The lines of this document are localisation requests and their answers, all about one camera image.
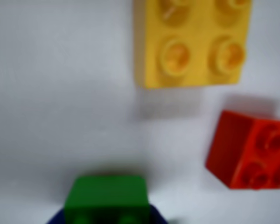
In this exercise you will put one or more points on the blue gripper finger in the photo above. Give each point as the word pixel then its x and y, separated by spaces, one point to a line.
pixel 54 219

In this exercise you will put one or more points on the green 2x2 block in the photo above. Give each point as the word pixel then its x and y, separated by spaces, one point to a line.
pixel 107 198

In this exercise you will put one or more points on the yellow 2x2 block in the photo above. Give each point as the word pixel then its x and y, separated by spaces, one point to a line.
pixel 191 70

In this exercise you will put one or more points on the red 2x2 block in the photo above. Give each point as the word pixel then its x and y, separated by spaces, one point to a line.
pixel 259 151

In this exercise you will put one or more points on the white foam board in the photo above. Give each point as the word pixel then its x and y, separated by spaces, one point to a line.
pixel 60 70

